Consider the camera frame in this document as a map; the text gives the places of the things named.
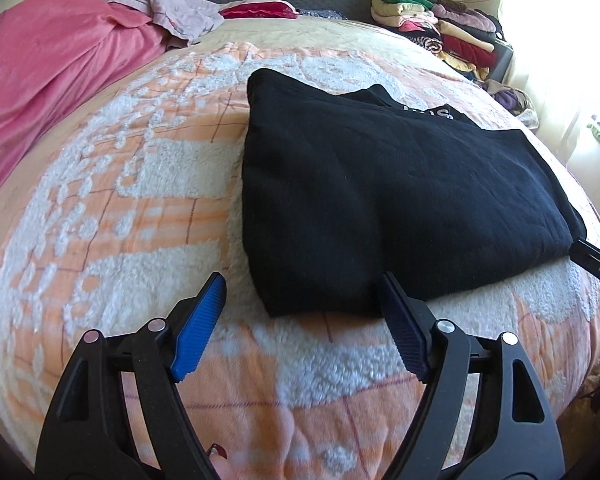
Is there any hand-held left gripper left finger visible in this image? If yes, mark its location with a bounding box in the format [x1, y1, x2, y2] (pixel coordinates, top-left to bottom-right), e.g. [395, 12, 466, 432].
[35, 272, 227, 480]

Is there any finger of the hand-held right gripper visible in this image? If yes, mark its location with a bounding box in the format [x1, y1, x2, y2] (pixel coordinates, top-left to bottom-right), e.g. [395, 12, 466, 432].
[570, 237, 600, 303]

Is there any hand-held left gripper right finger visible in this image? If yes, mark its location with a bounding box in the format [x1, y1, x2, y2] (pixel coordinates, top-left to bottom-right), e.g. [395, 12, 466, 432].
[380, 272, 563, 480]

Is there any black sweater with orange patches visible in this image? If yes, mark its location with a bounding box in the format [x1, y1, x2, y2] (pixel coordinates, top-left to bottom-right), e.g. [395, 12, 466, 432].
[240, 67, 588, 321]

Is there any stack of folded clothes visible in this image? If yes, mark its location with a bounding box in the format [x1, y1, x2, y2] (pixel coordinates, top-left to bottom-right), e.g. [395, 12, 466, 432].
[370, 0, 506, 81]

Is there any person's left hand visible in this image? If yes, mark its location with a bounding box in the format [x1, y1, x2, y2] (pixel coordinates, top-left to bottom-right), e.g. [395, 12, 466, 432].
[207, 442, 231, 480]

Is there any orange and white fleece blanket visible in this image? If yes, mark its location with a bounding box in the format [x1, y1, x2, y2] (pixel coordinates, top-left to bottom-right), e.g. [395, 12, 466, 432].
[0, 15, 600, 480]

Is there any dark storage box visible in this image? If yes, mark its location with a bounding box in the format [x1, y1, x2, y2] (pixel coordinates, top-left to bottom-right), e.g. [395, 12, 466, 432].
[494, 41, 514, 82]

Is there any cream curtain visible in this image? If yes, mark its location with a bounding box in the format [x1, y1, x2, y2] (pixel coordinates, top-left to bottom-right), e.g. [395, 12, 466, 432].
[500, 0, 600, 161]

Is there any pink quilt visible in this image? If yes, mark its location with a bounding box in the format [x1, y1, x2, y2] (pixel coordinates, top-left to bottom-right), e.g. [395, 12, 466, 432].
[0, 0, 173, 211]

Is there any lilac garment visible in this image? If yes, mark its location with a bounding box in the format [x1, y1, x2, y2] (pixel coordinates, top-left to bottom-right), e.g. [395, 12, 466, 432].
[105, 0, 226, 43]

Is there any red velvet cloth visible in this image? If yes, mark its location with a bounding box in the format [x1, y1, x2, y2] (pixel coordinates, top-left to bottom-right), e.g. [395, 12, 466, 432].
[219, 1, 298, 22]

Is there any blue patterned cloth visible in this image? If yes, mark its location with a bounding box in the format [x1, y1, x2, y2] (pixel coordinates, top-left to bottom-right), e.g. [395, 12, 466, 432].
[297, 8, 349, 21]

